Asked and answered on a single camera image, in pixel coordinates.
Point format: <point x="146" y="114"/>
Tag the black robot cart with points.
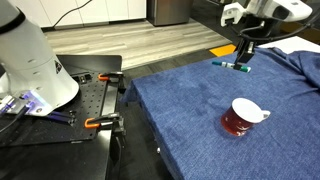
<point x="66" y="163"/>

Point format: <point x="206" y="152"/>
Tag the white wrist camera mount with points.
<point x="231" y="11"/>

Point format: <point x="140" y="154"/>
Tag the stainless steel appliance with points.
<point x="170" y="11"/>

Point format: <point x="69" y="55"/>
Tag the red mug with white interior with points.
<point x="235" y="121"/>

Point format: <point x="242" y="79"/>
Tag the green marker with white label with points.
<point x="223" y="63"/>

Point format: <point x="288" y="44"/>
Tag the yellow floor marker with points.
<point x="222" y="50"/>

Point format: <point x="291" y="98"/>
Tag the brown wooden door frame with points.
<point x="313" y="35"/>

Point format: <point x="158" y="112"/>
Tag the blue fabric tablecloth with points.
<point x="186" y="110"/>

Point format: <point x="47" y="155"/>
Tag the white cabinets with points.
<point x="116" y="8"/>

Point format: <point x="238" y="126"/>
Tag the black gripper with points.
<point x="251" y="30"/>

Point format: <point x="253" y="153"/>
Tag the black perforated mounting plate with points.
<point x="90" y="100"/>

